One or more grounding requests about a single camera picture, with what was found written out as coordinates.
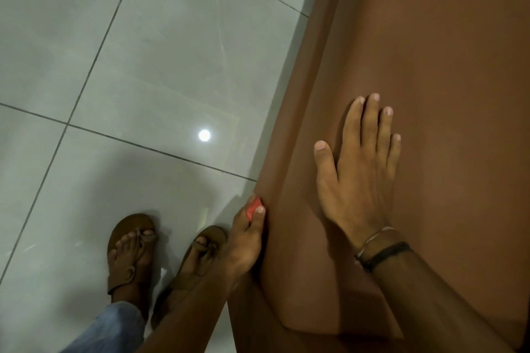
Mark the person's right hand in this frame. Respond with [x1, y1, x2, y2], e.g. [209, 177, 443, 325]
[313, 93, 402, 251]

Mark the person's left hand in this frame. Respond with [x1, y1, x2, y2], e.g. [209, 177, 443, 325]
[225, 194, 266, 281]

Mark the red tailor's chalk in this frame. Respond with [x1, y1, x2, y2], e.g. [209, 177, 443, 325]
[246, 197, 263, 222]

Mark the brown fabric sheet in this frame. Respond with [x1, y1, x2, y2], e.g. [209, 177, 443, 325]
[227, 0, 530, 353]

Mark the person's left forearm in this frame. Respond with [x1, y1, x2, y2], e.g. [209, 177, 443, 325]
[139, 266, 245, 353]

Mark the person's right forearm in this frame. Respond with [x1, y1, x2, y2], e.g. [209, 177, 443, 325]
[366, 247, 517, 353]

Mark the brown right sandal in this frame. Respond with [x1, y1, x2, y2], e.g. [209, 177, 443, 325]
[151, 225, 229, 330]

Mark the brown sandal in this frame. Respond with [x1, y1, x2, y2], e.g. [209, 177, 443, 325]
[106, 213, 159, 296]
[151, 225, 229, 330]

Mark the person's right foot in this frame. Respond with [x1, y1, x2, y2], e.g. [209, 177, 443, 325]
[168, 237, 227, 308]

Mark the person's foot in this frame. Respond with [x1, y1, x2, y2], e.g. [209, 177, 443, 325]
[168, 237, 227, 308]
[107, 229, 158, 320]

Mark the brown left sandal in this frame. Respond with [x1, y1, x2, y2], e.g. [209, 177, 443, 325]
[106, 213, 159, 296]

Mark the person's left foot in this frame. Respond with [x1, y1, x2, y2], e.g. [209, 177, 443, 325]
[107, 229, 158, 320]

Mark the blue jeans leg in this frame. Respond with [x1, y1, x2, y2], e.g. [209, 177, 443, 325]
[60, 301, 146, 353]

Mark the thin pale thread bracelet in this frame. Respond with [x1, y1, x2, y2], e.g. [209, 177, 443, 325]
[356, 226, 396, 259]

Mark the black cord bracelet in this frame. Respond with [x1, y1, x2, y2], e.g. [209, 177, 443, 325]
[354, 241, 413, 274]

